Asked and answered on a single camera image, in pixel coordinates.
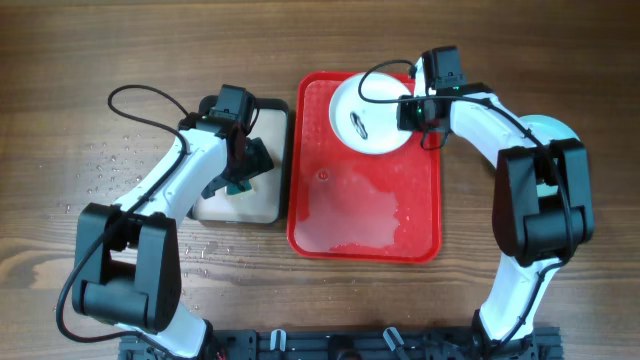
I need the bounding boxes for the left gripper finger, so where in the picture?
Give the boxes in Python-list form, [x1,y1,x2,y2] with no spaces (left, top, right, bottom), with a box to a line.
[247,137,274,175]
[201,177,228,199]

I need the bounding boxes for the green yellow sponge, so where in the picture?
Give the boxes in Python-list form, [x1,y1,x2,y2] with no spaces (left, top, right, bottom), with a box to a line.
[225,180,255,197]

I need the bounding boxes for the white plate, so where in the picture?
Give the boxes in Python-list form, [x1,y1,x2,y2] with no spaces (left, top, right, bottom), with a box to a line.
[328,72,412,155]

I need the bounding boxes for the light blue plate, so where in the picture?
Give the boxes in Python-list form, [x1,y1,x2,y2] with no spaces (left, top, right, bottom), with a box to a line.
[519,114,581,199]

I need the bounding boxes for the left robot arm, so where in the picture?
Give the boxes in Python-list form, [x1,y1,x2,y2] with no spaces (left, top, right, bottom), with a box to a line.
[56,85,274,359]

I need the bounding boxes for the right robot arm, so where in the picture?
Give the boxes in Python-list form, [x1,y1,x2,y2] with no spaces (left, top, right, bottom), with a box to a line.
[397,46,595,359]

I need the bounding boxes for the black water tray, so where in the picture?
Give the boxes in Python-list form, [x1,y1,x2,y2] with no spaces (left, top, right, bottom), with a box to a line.
[188,98,292,224]

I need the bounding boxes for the red plastic tray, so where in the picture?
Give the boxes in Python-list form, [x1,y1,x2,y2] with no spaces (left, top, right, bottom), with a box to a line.
[287,72,442,264]

